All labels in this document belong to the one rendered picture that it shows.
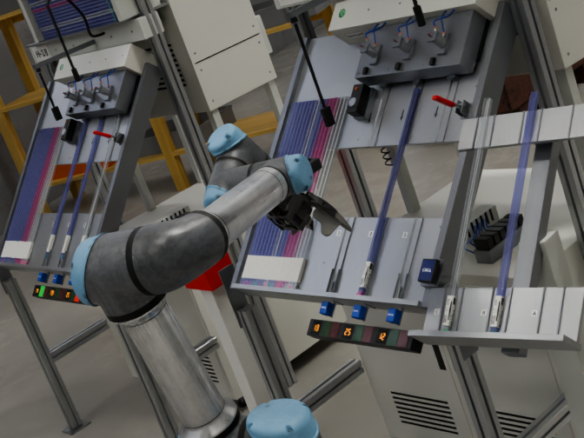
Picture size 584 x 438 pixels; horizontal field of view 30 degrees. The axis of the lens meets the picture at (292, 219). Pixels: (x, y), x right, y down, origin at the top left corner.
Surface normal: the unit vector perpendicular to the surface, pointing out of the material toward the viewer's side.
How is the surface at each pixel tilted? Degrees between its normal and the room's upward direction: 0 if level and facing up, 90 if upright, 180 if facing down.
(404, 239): 44
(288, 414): 8
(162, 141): 90
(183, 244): 68
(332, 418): 0
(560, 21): 90
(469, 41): 90
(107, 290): 101
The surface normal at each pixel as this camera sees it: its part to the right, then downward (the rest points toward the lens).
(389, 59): -0.73, -0.34
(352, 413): -0.33, -0.90
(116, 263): -0.49, -0.01
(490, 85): 0.63, 0.01
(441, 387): -0.70, 0.43
